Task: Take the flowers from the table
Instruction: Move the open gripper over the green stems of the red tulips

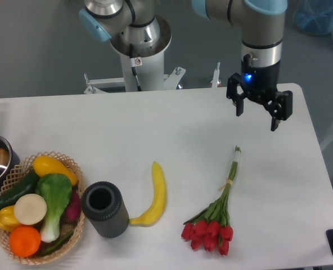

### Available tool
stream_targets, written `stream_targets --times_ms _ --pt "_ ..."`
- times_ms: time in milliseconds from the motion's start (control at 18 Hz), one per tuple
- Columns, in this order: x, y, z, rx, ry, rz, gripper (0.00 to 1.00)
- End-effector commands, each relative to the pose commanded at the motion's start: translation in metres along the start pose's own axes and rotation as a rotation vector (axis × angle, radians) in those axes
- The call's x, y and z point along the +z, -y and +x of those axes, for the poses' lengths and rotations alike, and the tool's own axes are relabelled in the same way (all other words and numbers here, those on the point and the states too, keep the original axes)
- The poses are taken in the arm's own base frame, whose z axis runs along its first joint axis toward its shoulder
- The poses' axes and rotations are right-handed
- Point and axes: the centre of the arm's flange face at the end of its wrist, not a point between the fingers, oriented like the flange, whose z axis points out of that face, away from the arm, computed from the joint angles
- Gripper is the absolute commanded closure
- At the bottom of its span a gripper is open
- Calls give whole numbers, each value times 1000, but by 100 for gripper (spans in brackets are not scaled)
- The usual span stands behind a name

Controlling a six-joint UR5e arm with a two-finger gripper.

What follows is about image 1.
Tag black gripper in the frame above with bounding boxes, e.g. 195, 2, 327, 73
226, 54, 293, 132

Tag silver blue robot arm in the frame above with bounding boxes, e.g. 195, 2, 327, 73
79, 1, 293, 131

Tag blue plastic bag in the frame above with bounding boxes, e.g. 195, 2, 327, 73
293, 1, 333, 41

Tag red tulip bouquet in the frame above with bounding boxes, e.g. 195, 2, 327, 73
181, 146, 241, 255

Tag yellow banana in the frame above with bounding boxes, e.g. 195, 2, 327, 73
129, 161, 167, 227

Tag dark grey ribbed vase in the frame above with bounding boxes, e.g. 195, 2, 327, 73
81, 181, 129, 239

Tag purple sweet potato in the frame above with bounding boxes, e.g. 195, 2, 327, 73
64, 190, 81, 221

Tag green bok choy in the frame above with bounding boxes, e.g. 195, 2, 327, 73
35, 173, 72, 242

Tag yellow squash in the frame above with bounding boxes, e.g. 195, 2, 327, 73
33, 155, 78, 186

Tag green chili pepper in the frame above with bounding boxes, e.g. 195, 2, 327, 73
38, 231, 74, 257

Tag woven wicker basket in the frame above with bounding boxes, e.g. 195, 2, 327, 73
0, 151, 86, 266

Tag dark green cucumber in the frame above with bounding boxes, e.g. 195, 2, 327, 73
0, 169, 40, 210

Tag white round radish slice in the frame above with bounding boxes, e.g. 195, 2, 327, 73
13, 193, 47, 225

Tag orange fruit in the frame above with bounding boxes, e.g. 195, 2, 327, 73
8, 226, 41, 257

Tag yellow bell pepper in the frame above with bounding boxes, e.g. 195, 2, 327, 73
0, 205, 22, 232

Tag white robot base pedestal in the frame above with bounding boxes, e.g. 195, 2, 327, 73
84, 15, 186, 94

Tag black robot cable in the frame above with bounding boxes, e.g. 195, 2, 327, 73
128, 43, 142, 92

